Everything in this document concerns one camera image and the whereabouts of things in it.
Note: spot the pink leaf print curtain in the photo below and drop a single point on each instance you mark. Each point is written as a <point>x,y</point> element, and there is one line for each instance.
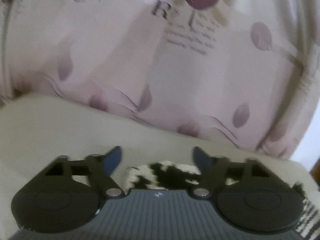
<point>240,72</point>

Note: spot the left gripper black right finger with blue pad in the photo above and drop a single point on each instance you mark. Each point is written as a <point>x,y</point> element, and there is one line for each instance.
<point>247,195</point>

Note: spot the black white knitted garment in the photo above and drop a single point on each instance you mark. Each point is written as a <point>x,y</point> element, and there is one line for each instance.
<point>166,175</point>

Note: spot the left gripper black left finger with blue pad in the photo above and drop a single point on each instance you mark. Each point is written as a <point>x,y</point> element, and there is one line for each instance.
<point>67,194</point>

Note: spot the beige woven mattress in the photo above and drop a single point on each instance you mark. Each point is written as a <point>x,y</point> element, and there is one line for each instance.
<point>36,129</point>

